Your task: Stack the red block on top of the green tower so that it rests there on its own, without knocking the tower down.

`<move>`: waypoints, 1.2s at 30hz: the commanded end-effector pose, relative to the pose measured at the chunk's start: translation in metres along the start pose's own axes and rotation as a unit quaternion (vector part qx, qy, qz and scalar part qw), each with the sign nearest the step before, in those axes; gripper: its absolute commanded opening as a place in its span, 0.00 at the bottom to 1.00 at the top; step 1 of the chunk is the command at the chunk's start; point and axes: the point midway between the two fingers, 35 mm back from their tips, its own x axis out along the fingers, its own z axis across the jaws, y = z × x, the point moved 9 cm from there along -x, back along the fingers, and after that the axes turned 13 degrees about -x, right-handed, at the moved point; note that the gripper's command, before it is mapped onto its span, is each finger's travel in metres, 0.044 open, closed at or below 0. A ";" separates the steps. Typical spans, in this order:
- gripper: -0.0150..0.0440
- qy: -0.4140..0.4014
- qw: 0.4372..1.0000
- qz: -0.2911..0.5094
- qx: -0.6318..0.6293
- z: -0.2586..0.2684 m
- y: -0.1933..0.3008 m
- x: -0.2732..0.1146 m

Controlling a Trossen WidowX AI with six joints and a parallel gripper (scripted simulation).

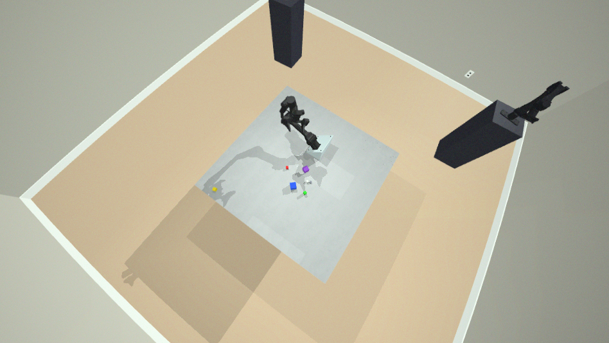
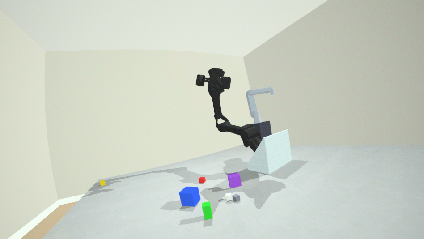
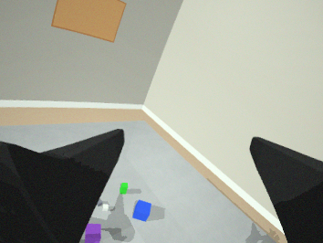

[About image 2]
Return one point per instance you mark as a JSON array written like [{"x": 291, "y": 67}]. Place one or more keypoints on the purple block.
[{"x": 234, "y": 180}]

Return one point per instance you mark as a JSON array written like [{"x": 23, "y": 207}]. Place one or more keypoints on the blue cube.
[{"x": 189, "y": 196}]

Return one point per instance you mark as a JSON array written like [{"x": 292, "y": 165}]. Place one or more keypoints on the green block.
[
  {"x": 206, "y": 207},
  {"x": 208, "y": 216}
]

